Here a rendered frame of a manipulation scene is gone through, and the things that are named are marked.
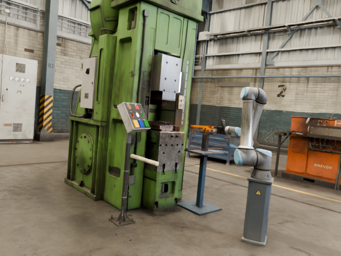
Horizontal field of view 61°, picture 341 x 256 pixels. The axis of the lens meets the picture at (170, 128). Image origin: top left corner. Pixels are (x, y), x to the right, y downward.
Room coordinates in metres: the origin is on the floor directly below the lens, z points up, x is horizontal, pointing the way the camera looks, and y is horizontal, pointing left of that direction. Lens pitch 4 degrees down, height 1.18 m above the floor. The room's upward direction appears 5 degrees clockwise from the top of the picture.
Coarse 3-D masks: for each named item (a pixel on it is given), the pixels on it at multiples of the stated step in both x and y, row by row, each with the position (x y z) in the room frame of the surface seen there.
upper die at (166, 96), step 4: (152, 92) 3.38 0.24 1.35; (156, 92) 3.32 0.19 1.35; (160, 92) 3.27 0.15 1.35; (164, 92) 3.26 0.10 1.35; (168, 92) 3.30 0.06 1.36; (172, 92) 3.34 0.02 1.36; (152, 96) 3.37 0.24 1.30; (156, 96) 3.32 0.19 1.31; (160, 96) 3.27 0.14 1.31; (164, 96) 3.27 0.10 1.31; (168, 96) 3.31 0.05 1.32; (172, 96) 3.34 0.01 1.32; (164, 100) 3.38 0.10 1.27; (168, 100) 3.31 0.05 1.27; (172, 100) 3.35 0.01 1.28
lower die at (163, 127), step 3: (150, 123) 3.44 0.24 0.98; (156, 123) 3.40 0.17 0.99; (159, 123) 3.40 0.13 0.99; (162, 123) 3.36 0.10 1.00; (165, 123) 3.39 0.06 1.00; (153, 126) 3.33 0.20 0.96; (156, 126) 3.28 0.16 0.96; (159, 126) 3.24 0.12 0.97; (162, 126) 3.27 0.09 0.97; (165, 126) 3.30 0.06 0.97; (168, 126) 3.33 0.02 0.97; (171, 126) 3.36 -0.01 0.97; (162, 129) 3.27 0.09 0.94; (165, 129) 3.30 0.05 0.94; (168, 129) 3.34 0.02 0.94; (171, 129) 3.36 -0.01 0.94
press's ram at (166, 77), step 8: (160, 56) 3.23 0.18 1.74; (168, 56) 3.27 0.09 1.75; (160, 64) 3.22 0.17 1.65; (168, 64) 3.28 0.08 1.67; (176, 64) 3.36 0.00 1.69; (152, 72) 3.32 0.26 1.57; (160, 72) 3.21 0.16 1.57; (168, 72) 3.29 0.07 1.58; (176, 72) 3.36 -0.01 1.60; (152, 80) 3.31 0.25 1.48; (160, 80) 3.21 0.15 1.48; (168, 80) 3.29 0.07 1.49; (176, 80) 3.37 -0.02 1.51; (152, 88) 3.30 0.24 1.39; (160, 88) 3.22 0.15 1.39; (168, 88) 3.30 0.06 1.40; (176, 88) 3.38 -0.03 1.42
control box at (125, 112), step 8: (120, 104) 2.72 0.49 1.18; (128, 104) 2.78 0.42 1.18; (136, 104) 2.92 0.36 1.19; (120, 112) 2.72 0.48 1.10; (128, 112) 2.71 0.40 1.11; (136, 112) 2.84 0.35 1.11; (128, 120) 2.68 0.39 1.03; (128, 128) 2.68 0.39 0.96; (136, 128) 2.70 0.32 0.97; (144, 128) 2.84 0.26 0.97
